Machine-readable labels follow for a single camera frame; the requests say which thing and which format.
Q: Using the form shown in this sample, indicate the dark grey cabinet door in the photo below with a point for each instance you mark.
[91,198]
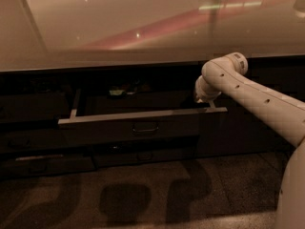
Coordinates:
[252,137]

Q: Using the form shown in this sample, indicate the dark grey drawer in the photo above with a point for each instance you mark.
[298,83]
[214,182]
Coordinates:
[100,119]
[117,158]
[34,140]
[32,107]
[50,165]

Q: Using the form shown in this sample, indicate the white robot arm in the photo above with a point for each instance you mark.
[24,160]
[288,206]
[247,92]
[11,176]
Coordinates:
[226,75]

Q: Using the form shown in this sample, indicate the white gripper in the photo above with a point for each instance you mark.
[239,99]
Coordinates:
[201,92]

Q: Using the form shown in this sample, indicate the green snack bag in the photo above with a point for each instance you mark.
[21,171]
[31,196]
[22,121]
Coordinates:
[120,92]

